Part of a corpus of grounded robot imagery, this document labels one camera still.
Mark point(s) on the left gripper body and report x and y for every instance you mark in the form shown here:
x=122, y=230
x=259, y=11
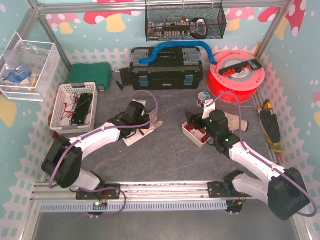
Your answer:
x=145, y=119

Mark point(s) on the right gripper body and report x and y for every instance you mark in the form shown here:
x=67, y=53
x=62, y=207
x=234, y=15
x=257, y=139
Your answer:
x=196, y=120

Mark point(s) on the white peg board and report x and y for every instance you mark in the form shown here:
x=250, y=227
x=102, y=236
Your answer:
x=137, y=136

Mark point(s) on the white knit glove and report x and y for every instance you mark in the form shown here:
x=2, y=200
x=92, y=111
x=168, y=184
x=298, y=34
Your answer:
x=234, y=122
x=155, y=123

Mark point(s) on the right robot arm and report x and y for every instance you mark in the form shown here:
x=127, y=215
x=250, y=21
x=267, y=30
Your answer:
x=282, y=189

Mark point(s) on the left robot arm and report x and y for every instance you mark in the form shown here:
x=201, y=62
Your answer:
x=63, y=162

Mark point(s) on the white spring tray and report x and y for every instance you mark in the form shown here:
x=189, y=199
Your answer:
x=197, y=136

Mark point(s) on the black screwdriver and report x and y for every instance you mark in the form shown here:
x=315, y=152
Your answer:
x=117, y=82

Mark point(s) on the red filament spool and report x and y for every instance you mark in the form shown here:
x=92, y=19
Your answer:
x=244, y=85

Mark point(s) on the black rubber glove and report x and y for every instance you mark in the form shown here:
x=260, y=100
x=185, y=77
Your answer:
x=270, y=124

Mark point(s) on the green plastic case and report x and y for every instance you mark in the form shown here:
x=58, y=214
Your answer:
x=99, y=73

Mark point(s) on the black battery holder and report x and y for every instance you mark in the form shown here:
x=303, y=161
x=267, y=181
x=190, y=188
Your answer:
x=82, y=109

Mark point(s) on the white perforated basket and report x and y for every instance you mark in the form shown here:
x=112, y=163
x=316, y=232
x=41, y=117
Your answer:
x=66, y=100

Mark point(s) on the black tool box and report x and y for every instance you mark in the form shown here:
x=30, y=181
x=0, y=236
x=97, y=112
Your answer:
x=174, y=69

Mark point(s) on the black power strip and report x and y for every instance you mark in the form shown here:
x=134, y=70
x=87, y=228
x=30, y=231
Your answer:
x=252, y=64

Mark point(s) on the clear acrylic box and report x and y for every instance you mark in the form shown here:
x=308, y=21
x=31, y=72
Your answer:
x=42, y=58

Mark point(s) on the blue white gloves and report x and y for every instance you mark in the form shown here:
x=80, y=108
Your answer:
x=18, y=75

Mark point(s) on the solder wire spool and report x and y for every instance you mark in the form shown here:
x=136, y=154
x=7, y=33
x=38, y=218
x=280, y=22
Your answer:
x=202, y=96

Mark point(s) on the aluminium rail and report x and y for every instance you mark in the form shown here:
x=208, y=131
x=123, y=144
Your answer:
x=134, y=191

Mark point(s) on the grey slotted cable duct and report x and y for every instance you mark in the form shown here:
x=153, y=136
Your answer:
x=135, y=206

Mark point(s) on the black wire mesh basket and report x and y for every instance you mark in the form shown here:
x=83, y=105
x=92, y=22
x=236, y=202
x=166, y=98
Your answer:
x=187, y=22

